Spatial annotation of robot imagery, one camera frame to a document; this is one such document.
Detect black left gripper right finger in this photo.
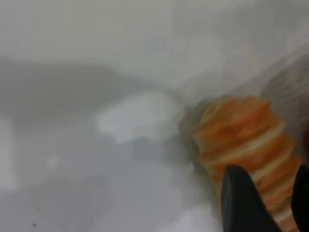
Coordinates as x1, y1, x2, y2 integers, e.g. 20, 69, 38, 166
290, 163, 309, 232

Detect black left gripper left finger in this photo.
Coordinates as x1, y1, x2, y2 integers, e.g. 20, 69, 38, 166
221, 165, 283, 232

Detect striped long bread roll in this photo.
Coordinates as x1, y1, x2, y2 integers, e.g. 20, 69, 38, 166
192, 95, 304, 232

